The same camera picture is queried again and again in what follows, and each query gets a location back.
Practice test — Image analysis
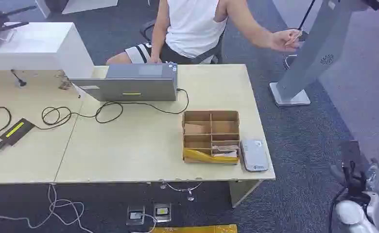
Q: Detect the yellow envelope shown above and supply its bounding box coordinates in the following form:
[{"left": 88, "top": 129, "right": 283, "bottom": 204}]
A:
[{"left": 182, "top": 148, "right": 241, "bottom": 165}]

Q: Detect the black laptop power adapter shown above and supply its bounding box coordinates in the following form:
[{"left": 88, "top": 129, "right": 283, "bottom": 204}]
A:
[{"left": 0, "top": 118, "right": 35, "bottom": 147}]

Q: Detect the grey floor stand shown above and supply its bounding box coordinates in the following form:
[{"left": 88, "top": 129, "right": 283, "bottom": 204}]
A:
[{"left": 269, "top": 0, "right": 370, "bottom": 107}]

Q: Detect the wooden compartment card box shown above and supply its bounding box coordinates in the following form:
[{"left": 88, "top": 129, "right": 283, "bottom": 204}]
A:
[{"left": 181, "top": 110, "right": 241, "bottom": 165}]

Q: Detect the stack of printed cards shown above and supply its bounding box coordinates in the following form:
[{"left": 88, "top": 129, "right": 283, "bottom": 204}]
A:
[{"left": 212, "top": 145, "right": 241, "bottom": 159}]

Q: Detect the thin black rod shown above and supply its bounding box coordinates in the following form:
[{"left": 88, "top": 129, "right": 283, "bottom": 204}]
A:
[{"left": 297, "top": 0, "right": 316, "bottom": 32}]

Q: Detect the black office chair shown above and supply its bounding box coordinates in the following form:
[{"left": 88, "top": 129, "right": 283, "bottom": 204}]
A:
[{"left": 139, "top": 19, "right": 224, "bottom": 64}]

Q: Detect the yellow plastic bag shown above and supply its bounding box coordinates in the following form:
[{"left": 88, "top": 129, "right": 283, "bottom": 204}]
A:
[{"left": 150, "top": 224, "right": 239, "bottom": 233}]

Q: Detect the grey laptop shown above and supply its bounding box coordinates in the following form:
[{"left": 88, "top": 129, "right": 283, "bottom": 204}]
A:
[{"left": 69, "top": 63, "right": 178, "bottom": 102}]

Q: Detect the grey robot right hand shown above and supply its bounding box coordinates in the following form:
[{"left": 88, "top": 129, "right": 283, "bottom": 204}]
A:
[{"left": 330, "top": 140, "right": 379, "bottom": 197}]

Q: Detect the person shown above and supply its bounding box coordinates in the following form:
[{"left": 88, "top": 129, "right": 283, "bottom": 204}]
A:
[{"left": 105, "top": 0, "right": 303, "bottom": 65}]

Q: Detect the black laptop charging cable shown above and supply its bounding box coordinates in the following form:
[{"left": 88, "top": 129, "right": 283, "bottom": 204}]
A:
[{"left": 34, "top": 88, "right": 190, "bottom": 131}]

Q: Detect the white floor cable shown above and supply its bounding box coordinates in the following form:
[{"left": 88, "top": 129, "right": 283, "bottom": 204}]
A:
[{"left": 0, "top": 183, "right": 94, "bottom": 233}]

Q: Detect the steel floor socket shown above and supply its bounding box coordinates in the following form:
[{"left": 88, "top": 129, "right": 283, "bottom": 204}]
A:
[
  {"left": 153, "top": 202, "right": 173, "bottom": 223},
  {"left": 126, "top": 205, "right": 146, "bottom": 226}
]

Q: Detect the person's left hand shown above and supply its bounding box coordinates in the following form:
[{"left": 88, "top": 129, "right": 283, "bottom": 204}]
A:
[{"left": 269, "top": 28, "right": 303, "bottom": 53}]

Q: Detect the short white socket cable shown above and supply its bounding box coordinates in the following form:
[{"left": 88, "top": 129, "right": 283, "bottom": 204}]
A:
[{"left": 131, "top": 213, "right": 158, "bottom": 233}]

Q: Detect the white cabinet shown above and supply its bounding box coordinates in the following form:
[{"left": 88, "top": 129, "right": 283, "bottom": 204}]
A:
[{"left": 0, "top": 21, "right": 95, "bottom": 80}]

